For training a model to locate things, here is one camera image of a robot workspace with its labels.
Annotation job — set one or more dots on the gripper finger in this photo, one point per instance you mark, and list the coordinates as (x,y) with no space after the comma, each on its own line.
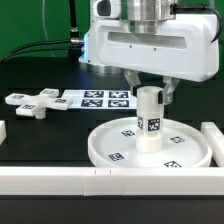
(133,80)

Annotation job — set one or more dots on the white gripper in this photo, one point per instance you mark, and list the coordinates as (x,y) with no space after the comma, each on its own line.
(183,48)

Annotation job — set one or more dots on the white round table top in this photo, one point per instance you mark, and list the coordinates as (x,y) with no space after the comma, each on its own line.
(113,144)

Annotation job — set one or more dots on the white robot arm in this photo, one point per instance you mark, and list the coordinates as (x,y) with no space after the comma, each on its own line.
(142,16)

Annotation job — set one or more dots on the white marker sheet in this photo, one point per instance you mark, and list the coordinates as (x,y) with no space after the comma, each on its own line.
(101,99)

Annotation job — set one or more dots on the white right fence bar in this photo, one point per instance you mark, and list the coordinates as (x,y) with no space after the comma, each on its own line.
(215,139)

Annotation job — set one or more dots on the white fence bar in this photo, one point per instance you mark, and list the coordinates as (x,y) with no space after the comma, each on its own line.
(215,139)
(110,181)
(2,131)

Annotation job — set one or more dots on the white cross table base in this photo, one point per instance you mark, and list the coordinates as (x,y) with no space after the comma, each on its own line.
(35,106)

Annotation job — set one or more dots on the white front fence bar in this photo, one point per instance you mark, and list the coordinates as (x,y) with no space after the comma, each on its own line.
(110,181)

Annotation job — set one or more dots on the white left fence bar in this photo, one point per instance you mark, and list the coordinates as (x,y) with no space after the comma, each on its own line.
(2,131)

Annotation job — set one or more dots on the black cable connector post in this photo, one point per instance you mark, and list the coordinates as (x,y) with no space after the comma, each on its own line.
(74,33)

